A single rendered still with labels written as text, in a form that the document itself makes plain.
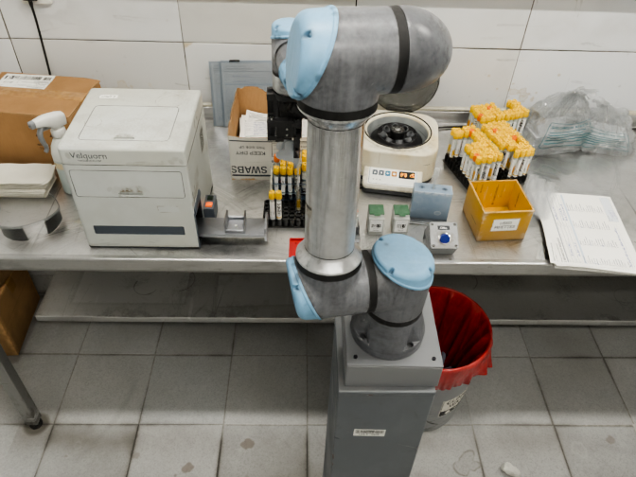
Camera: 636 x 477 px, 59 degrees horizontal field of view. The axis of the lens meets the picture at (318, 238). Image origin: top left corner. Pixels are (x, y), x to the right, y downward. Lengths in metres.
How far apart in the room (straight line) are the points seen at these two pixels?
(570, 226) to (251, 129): 0.96
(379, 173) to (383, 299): 0.68
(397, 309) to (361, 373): 0.18
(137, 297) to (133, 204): 0.86
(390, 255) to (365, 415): 0.41
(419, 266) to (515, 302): 1.30
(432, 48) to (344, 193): 0.24
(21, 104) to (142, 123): 0.52
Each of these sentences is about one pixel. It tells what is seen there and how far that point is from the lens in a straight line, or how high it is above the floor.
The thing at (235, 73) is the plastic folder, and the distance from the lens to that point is 1.86.
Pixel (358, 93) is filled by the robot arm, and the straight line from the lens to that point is 0.77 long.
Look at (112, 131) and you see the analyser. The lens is 1.38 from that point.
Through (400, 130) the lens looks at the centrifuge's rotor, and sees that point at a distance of 1.70.
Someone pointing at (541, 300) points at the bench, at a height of 0.27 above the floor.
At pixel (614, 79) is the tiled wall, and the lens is 2.13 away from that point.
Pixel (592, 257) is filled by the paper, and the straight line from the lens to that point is 1.59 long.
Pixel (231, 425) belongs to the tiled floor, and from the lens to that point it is 2.16.
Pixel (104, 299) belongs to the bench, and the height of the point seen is 0.27.
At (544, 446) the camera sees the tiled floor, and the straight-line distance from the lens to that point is 2.28.
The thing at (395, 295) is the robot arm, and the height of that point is 1.13.
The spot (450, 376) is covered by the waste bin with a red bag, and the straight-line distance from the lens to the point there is 1.82.
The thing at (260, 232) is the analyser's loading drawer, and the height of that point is 0.91.
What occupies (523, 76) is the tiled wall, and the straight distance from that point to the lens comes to 2.00.
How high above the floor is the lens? 1.87
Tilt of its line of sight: 43 degrees down
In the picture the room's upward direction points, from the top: 2 degrees clockwise
